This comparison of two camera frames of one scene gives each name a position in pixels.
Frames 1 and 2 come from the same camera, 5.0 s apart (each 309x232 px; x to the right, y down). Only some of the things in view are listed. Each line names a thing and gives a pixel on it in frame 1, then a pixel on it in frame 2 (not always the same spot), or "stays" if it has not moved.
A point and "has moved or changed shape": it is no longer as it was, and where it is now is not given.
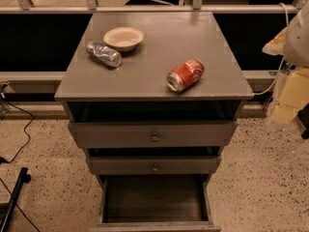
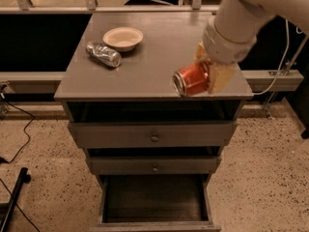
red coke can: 185,75 has moved or changed shape
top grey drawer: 156,133 stays
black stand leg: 25,177 stays
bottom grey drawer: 154,203 stays
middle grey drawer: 154,164 stays
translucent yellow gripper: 298,41 → 223,46
